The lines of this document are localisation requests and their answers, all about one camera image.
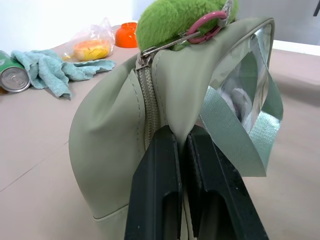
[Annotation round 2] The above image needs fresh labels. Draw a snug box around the clear bag with bread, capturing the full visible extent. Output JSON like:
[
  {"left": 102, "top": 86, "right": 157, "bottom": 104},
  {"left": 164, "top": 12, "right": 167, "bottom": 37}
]
[{"left": 60, "top": 16, "right": 116, "bottom": 63}]

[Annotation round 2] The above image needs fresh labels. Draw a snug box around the sage green zip pouch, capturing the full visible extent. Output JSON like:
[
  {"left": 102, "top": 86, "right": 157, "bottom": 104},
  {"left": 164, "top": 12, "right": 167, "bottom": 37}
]
[{"left": 67, "top": 16, "right": 284, "bottom": 240}]

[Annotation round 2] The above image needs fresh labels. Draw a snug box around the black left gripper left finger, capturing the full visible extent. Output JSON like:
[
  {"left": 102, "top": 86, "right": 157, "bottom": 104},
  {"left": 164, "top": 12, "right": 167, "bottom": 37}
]
[{"left": 125, "top": 124, "right": 182, "bottom": 240}]

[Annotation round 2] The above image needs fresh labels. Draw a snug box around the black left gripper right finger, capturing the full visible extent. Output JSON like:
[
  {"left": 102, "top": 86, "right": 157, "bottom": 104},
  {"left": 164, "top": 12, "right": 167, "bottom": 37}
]
[{"left": 183, "top": 124, "right": 271, "bottom": 240}]

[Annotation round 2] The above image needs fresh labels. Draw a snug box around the green plush keychain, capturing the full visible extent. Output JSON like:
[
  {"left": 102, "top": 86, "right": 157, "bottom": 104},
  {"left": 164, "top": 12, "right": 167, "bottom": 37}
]
[{"left": 135, "top": 0, "right": 240, "bottom": 52}]

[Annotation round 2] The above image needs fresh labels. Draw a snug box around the orange cup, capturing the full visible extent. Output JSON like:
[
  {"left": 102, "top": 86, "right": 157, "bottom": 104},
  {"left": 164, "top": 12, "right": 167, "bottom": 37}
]
[{"left": 114, "top": 21, "right": 139, "bottom": 48}]

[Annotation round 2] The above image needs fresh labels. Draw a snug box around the green drink can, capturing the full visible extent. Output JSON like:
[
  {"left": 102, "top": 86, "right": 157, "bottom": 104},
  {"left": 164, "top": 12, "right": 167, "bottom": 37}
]
[{"left": 0, "top": 50, "right": 32, "bottom": 94}]

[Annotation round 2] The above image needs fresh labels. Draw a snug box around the light blue cloth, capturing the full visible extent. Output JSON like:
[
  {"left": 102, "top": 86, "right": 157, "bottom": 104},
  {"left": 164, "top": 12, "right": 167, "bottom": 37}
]
[{"left": 10, "top": 49, "right": 116, "bottom": 100}]

